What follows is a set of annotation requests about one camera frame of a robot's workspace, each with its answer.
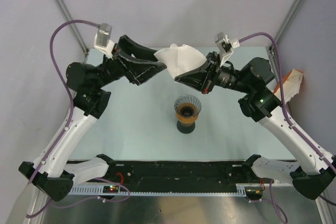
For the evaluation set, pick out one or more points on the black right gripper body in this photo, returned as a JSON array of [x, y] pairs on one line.
[[224, 76]]

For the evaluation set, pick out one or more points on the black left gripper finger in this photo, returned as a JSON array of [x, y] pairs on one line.
[[131, 48], [138, 71]]

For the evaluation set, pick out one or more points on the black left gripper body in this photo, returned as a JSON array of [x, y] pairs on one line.
[[109, 70]]

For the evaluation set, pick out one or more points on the white paper coffee filter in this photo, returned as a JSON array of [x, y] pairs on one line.
[[180, 59]]

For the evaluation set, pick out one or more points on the smoked glass dripper cone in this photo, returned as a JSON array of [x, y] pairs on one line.
[[187, 106]]

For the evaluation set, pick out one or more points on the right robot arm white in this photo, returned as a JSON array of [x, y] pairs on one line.
[[313, 169]]

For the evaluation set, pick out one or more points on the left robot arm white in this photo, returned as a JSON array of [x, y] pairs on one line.
[[50, 171]]

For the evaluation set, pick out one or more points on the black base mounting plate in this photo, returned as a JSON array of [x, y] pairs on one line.
[[182, 175]]

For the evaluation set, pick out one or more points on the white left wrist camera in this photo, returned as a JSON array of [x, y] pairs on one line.
[[102, 40]]

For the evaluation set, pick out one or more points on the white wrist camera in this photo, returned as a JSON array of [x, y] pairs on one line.
[[226, 47], [102, 40]]

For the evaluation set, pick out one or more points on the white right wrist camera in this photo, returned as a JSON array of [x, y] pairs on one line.
[[226, 47]]

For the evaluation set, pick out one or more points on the grey slotted cable duct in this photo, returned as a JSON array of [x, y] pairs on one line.
[[113, 190]]

